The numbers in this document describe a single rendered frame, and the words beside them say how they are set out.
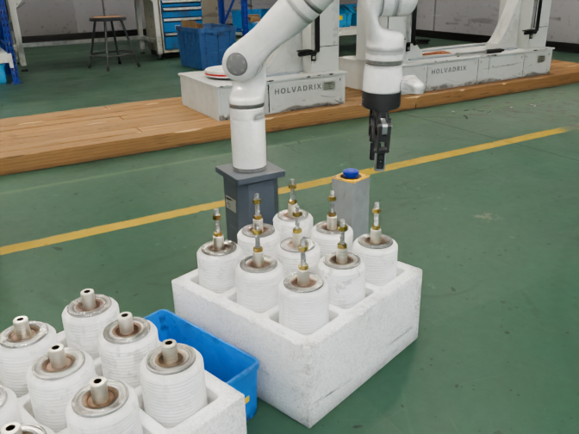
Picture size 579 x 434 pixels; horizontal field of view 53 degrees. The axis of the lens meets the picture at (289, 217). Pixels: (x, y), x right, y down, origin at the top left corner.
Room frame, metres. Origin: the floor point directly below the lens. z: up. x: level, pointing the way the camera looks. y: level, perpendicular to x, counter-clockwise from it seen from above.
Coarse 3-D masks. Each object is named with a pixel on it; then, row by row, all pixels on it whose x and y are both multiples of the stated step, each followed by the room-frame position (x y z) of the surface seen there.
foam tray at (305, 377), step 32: (192, 288) 1.08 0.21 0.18; (384, 288) 1.06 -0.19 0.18; (416, 288) 1.13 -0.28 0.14; (192, 320) 1.08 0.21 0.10; (224, 320) 1.00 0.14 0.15; (256, 320) 0.95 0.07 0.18; (352, 320) 0.95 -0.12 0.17; (384, 320) 1.03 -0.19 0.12; (416, 320) 1.13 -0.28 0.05; (256, 352) 0.95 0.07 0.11; (288, 352) 0.89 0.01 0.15; (320, 352) 0.88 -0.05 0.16; (352, 352) 0.95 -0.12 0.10; (384, 352) 1.04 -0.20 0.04; (288, 384) 0.89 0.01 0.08; (320, 384) 0.88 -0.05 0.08; (352, 384) 0.95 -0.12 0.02; (320, 416) 0.88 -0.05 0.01
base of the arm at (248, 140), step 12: (252, 108) 1.49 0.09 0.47; (264, 108) 1.52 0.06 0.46; (240, 120) 1.48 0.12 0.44; (252, 120) 1.48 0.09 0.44; (264, 120) 1.51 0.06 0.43; (240, 132) 1.48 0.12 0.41; (252, 132) 1.48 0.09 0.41; (264, 132) 1.51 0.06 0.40; (240, 144) 1.48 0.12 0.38; (252, 144) 1.48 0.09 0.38; (264, 144) 1.51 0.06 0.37; (240, 156) 1.48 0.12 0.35; (252, 156) 1.48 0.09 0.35; (264, 156) 1.50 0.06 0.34; (240, 168) 1.49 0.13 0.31; (252, 168) 1.48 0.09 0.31; (264, 168) 1.50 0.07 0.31
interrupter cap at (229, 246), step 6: (228, 240) 1.15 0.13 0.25; (204, 246) 1.13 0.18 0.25; (210, 246) 1.13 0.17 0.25; (228, 246) 1.13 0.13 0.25; (234, 246) 1.12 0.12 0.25; (204, 252) 1.10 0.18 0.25; (210, 252) 1.10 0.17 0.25; (216, 252) 1.10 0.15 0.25; (222, 252) 1.10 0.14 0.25; (228, 252) 1.09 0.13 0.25
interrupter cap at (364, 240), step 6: (366, 234) 1.17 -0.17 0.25; (384, 234) 1.17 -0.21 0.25; (360, 240) 1.14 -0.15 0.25; (366, 240) 1.14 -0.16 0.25; (384, 240) 1.14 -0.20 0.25; (390, 240) 1.14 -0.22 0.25; (366, 246) 1.11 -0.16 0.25; (372, 246) 1.11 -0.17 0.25; (378, 246) 1.11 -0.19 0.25; (384, 246) 1.11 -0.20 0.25
